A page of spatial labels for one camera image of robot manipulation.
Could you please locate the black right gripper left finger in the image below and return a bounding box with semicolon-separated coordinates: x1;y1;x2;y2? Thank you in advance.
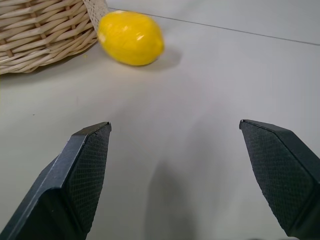
0;121;113;240

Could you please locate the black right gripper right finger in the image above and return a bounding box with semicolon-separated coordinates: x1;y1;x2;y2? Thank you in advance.
239;119;320;240

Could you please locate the wicker basket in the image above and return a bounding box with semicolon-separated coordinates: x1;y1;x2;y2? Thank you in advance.
0;0;99;76

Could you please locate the beige perforated cloth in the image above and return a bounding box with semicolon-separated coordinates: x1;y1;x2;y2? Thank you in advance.
83;0;109;31

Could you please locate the yellow lemon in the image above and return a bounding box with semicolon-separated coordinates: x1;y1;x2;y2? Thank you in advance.
97;10;166;67

